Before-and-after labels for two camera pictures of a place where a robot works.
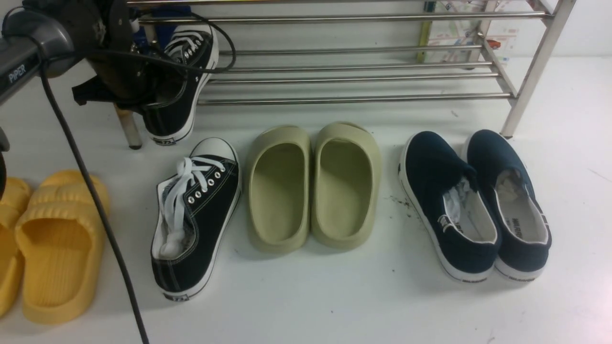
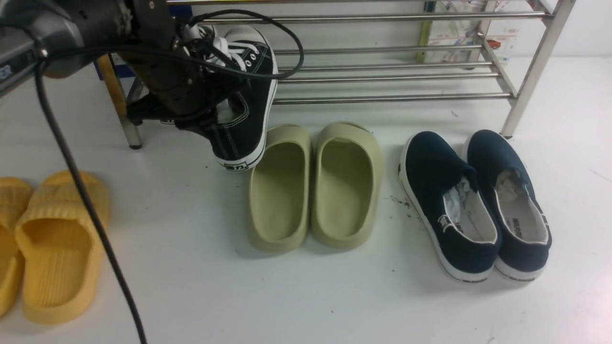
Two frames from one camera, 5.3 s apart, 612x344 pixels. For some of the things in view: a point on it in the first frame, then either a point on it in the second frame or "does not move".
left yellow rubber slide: x=17 y=195 does not move
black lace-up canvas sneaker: x=195 y=207 → x=241 y=63
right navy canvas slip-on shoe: x=523 y=231 does not move
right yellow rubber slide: x=60 y=233 does not move
